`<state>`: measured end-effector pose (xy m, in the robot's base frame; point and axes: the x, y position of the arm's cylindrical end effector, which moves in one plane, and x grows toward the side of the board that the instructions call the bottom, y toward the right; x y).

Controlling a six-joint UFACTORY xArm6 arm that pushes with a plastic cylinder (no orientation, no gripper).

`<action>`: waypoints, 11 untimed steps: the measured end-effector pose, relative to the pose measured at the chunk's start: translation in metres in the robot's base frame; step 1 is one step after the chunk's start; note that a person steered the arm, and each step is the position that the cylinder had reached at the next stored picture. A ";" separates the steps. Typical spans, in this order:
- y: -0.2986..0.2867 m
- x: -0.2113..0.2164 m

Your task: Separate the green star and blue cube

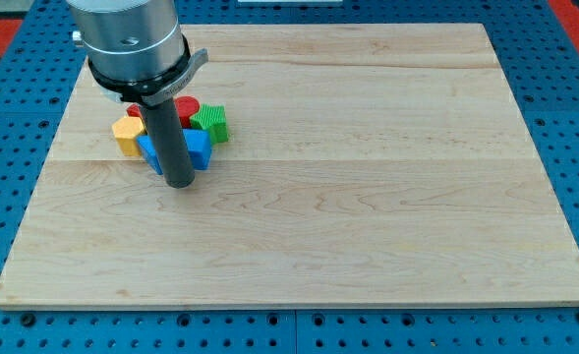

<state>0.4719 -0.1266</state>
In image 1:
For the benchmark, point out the blue perforated table plate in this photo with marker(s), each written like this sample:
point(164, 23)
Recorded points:
point(541, 63)

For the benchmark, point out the blue cube block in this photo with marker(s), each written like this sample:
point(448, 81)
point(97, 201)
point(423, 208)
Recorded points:
point(199, 149)

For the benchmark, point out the green star block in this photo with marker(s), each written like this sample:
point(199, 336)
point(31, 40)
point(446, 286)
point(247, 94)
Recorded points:
point(212, 119)

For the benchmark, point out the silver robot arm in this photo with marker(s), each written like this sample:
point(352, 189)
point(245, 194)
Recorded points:
point(137, 52)

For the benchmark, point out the yellow hexagon block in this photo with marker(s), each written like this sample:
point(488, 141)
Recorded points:
point(126, 130)

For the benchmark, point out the red cylinder block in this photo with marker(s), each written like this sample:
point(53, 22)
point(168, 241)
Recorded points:
point(186, 107)

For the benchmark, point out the small red block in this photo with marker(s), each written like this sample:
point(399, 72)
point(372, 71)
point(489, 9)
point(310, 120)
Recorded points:
point(133, 110)

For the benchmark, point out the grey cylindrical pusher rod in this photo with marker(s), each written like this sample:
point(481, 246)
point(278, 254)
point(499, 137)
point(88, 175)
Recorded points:
point(164, 128)

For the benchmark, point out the black clamp mount ring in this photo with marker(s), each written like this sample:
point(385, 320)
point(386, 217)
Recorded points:
point(153, 91)

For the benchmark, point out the wooden board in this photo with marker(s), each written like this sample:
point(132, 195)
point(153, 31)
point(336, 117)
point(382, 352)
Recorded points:
point(367, 167)

